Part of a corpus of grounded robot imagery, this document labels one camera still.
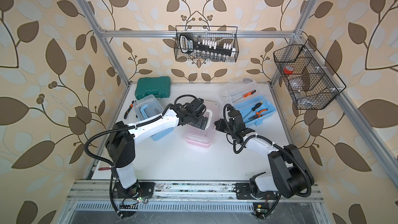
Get light blue toolbox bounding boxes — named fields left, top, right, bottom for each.
left=220, top=77, right=276, bottom=126

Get blue clear-lid toolbox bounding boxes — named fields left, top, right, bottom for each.
left=133, top=94, right=175, bottom=141

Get black wire basket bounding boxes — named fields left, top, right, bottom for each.
left=273, top=40, right=346, bottom=110
left=174, top=25, right=239, bottom=63

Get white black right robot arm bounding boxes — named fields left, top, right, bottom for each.
left=215, top=104, right=315, bottom=199

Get black wire basket right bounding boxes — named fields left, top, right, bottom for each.
left=273, top=40, right=346, bottom=110

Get red tape roll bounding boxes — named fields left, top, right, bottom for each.
left=283, top=65, right=295, bottom=75

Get black yellow long screwdriver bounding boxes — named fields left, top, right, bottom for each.
left=243, top=102, right=263, bottom=119

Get aluminium frame post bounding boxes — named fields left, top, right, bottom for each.
left=75, top=0, right=130, bottom=86

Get black wire basket centre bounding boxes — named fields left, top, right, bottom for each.
left=174, top=25, right=239, bottom=63

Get green plastic tool case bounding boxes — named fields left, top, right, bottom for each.
left=135, top=76, right=171, bottom=100

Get orange black cutting pliers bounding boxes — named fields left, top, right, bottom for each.
left=123, top=100, right=136, bottom=119

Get pink toolbox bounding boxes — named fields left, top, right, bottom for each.
left=184, top=101, right=219, bottom=148

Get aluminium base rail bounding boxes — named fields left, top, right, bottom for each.
left=66, top=180, right=324, bottom=214

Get orange handled flat screwdriver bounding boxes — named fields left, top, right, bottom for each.
left=232, top=90, right=257, bottom=103

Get orange black needle-nose pliers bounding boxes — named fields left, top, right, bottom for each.
left=248, top=108, right=268, bottom=121

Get black socket wrench set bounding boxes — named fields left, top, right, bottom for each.
left=177, top=33, right=237, bottom=56

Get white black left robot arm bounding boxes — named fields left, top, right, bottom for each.
left=84, top=94, right=208, bottom=190

